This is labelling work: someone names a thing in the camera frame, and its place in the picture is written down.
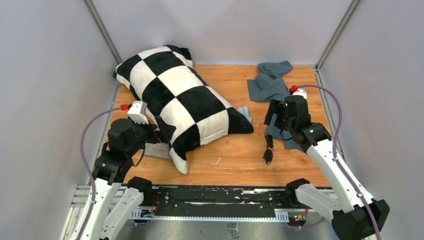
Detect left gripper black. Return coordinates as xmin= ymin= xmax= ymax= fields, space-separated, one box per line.
xmin=126 ymin=115 xmax=176 ymax=157

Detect grey glasses case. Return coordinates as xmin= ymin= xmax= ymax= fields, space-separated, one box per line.
xmin=144 ymin=143 xmax=172 ymax=161

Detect light blue cleaning cloth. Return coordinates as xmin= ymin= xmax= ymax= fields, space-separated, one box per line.
xmin=237 ymin=106 xmax=252 ymax=123

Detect black white checkered pillow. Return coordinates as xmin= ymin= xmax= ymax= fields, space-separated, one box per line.
xmin=113 ymin=45 xmax=254 ymax=174

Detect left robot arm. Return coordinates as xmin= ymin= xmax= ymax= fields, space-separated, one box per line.
xmin=70 ymin=117 xmax=176 ymax=240

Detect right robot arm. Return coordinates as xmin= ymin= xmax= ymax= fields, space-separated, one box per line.
xmin=264 ymin=95 xmax=390 ymax=240

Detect black sunglasses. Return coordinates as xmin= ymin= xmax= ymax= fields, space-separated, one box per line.
xmin=263 ymin=134 xmax=274 ymax=165

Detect grey-blue towel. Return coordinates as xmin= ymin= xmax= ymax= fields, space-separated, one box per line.
xmin=247 ymin=60 xmax=302 ymax=151

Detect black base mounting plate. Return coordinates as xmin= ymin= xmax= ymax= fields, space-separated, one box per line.
xmin=120 ymin=185 xmax=319 ymax=220

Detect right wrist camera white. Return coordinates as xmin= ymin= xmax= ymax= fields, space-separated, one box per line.
xmin=289 ymin=85 xmax=308 ymax=100

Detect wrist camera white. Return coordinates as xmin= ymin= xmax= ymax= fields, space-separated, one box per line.
xmin=127 ymin=100 xmax=149 ymax=125
xmin=289 ymin=85 xmax=308 ymax=100

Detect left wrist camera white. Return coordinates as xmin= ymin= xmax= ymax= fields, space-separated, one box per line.
xmin=127 ymin=100 xmax=149 ymax=125

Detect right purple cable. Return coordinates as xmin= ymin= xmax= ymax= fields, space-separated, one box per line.
xmin=289 ymin=84 xmax=383 ymax=240

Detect aluminium frame rail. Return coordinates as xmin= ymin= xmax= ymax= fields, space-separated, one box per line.
xmin=70 ymin=185 xmax=372 ymax=223

